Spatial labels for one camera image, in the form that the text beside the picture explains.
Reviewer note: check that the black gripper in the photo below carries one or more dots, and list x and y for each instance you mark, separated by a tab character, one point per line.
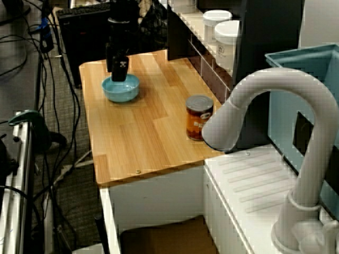
120	39

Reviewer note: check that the light blue bowl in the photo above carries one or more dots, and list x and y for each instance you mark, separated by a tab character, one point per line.
120	92

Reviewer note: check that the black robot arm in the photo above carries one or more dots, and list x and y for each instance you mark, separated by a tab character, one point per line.
123	10

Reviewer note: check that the black computer tower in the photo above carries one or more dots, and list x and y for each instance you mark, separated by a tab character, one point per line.
79	39

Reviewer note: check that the beans can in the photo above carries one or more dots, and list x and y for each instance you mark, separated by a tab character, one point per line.
198	119

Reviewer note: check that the green clamp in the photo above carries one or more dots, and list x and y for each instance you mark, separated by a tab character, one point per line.
42	132

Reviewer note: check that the white lidded plastic jar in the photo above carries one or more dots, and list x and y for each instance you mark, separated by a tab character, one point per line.
225	45
214	23

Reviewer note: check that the white toy sink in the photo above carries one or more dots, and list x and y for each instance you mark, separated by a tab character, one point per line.
159	195

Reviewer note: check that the black shelf unit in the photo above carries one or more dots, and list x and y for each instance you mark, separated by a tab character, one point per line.
259	53

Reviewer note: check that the black device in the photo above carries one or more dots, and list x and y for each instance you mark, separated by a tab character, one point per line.
6	158

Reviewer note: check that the grey toy faucet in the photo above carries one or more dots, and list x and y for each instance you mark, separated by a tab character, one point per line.
278	79

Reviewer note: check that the teal plastic bin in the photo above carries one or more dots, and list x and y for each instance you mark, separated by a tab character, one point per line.
283	105

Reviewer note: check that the brown board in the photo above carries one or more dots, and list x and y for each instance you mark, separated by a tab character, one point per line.
169	235

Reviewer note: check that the aluminium frame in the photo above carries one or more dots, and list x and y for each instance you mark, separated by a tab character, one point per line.
23	185

